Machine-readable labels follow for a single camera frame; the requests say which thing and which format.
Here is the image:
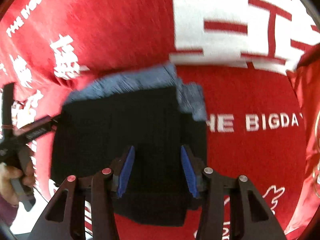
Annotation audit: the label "red embroidered cushion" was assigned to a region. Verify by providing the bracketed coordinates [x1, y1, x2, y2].
[285, 44, 319, 239]

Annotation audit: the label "person's left hand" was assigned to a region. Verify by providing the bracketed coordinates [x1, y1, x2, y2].
[1, 160, 35, 205]

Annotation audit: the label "red sofa cover white characters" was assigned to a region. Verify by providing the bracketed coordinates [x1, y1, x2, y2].
[1, 0, 319, 239]

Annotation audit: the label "black pants with blue stripe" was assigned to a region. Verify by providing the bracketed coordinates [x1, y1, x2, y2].
[50, 63, 207, 226]

